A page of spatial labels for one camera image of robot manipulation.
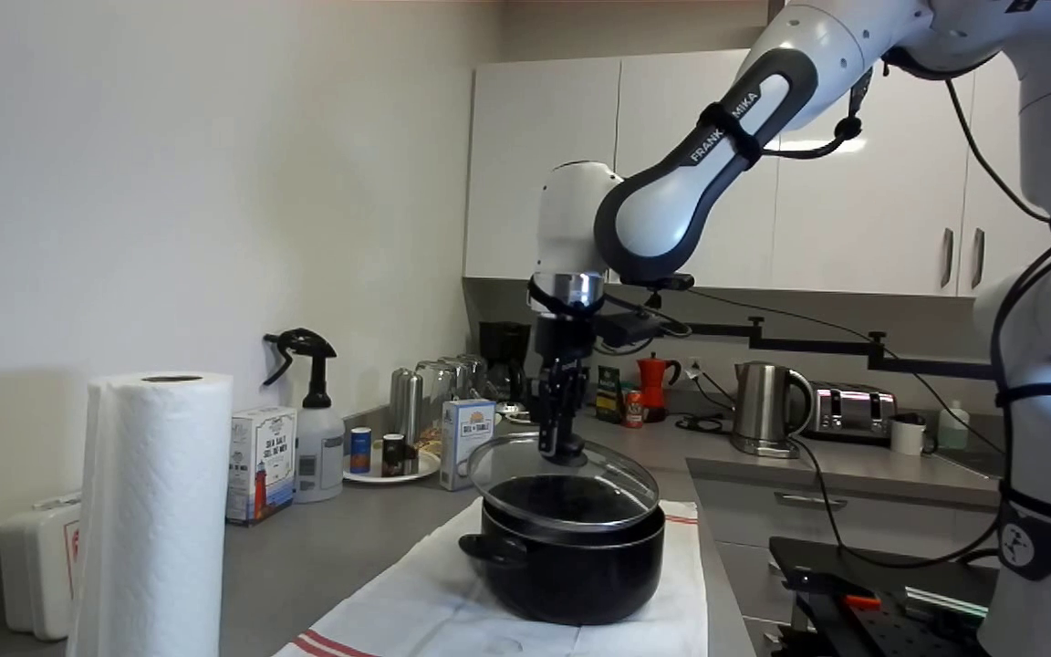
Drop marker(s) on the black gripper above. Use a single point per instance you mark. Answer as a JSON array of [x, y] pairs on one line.
[[563, 335]]

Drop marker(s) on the glass pot lid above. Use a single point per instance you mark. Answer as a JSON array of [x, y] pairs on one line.
[[592, 492]]

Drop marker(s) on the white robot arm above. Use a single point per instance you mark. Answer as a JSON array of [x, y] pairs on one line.
[[809, 55]]

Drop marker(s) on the red moka pot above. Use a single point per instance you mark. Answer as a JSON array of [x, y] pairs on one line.
[[653, 376]]

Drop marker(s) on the black cooking pot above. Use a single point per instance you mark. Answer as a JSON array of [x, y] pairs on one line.
[[568, 577]]

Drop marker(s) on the steel pepper grinder left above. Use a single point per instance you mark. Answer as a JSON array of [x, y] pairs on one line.
[[406, 397]]

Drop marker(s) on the white round plate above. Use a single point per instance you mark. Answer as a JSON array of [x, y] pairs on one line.
[[376, 476]]

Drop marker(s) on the small spice jar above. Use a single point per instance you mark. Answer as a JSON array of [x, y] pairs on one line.
[[360, 450]]

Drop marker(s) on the steel electric kettle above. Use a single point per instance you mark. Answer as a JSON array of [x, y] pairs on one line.
[[775, 405]]

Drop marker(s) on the clear spray bottle black trigger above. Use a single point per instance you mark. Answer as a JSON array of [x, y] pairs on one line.
[[320, 430]]

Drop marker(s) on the white striped kitchen towel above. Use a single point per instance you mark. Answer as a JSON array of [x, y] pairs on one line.
[[431, 605]]

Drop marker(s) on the silver toaster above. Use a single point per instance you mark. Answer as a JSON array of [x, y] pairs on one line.
[[851, 413]]

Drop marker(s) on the small white carton box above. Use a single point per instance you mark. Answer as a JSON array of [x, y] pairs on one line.
[[261, 465]]

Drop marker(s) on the white upper kitchen cabinets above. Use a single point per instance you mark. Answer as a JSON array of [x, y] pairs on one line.
[[912, 204]]

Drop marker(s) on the white paper towel roll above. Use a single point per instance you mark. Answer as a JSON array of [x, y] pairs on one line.
[[156, 488]]

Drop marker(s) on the white red wipes box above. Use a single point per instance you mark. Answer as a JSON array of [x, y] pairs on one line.
[[36, 567]]

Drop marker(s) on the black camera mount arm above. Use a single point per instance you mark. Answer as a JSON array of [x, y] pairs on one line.
[[617, 330]]

